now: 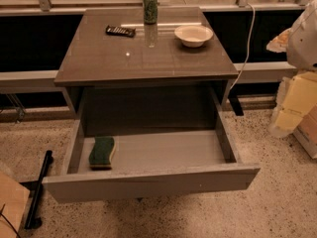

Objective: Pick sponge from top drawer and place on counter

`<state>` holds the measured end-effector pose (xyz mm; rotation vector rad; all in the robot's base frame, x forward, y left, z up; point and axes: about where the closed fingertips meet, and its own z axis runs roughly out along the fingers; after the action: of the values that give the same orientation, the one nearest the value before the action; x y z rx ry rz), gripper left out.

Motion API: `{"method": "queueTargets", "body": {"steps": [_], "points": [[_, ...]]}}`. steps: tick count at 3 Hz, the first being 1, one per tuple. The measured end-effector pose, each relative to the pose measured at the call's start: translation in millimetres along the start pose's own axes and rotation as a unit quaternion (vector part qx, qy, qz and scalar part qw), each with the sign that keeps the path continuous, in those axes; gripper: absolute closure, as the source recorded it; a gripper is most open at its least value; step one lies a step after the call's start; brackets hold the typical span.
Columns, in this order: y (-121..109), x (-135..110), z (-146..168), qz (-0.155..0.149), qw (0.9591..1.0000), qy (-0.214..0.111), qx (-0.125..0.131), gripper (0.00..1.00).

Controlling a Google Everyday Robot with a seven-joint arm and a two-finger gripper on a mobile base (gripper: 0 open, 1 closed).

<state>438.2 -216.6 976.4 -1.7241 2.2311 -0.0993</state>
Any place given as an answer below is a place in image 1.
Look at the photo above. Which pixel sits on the open grey top drawer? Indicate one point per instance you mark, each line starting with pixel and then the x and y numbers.
pixel 153 164

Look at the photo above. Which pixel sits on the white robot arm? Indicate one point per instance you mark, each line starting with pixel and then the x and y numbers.
pixel 301 51

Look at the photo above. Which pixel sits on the cardboard box right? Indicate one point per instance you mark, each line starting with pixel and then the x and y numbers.
pixel 306 133

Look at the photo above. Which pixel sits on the green and yellow sponge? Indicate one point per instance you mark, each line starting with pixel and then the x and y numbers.
pixel 102 153

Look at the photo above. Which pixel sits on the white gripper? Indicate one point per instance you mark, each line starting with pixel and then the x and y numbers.
pixel 304 42

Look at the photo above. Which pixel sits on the black metal bar stand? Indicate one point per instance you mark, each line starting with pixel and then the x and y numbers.
pixel 36 187

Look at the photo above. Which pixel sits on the cardboard box left corner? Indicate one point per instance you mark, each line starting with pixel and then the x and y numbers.
pixel 13 201

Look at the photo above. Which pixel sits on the white ceramic bowl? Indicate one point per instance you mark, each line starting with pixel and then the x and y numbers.
pixel 193 36

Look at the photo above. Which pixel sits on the black remote control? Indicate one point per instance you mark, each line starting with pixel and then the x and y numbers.
pixel 120 31

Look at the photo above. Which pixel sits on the green soda can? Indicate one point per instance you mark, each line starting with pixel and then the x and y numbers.
pixel 150 11

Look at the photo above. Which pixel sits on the grey cabinet with counter top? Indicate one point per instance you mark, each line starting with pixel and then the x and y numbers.
pixel 148 83

